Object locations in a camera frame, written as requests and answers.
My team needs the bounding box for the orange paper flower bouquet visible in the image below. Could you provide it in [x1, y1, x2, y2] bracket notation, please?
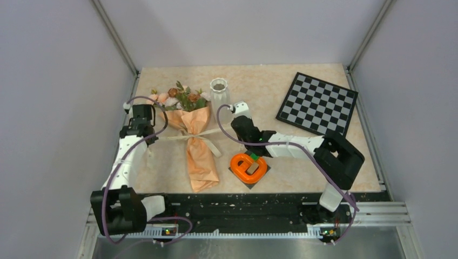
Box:
[147, 81, 219, 192]

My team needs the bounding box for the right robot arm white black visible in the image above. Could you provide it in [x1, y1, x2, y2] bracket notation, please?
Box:
[231, 115, 365, 222]

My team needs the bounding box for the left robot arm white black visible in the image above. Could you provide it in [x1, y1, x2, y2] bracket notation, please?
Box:
[90, 104, 173, 236]

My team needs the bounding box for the white ribbed vase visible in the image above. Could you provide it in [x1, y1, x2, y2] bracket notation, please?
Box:
[210, 78, 232, 124]

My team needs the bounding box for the green cube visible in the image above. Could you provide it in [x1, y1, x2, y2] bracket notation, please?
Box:
[250, 153, 259, 161]

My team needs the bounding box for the tan wooden block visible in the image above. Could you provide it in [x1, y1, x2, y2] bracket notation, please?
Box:
[246, 162, 259, 175]

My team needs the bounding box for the black grey checkerboard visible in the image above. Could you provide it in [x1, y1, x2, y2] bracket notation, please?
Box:
[275, 72, 359, 136]

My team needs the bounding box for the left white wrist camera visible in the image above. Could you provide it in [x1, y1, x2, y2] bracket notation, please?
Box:
[123, 102, 138, 119]

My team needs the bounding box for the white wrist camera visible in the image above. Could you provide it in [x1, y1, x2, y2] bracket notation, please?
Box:
[229, 101, 252, 120]
[123, 102, 138, 119]

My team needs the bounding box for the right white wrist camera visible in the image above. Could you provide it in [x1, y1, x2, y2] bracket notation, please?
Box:
[229, 101, 252, 120]

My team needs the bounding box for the orange plastic ring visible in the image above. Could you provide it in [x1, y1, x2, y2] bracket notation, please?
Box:
[230, 152, 268, 185]

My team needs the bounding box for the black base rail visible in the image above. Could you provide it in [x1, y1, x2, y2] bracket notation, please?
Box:
[107, 192, 353, 235]

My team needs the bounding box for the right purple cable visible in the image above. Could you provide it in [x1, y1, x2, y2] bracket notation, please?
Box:
[215, 104, 360, 244]

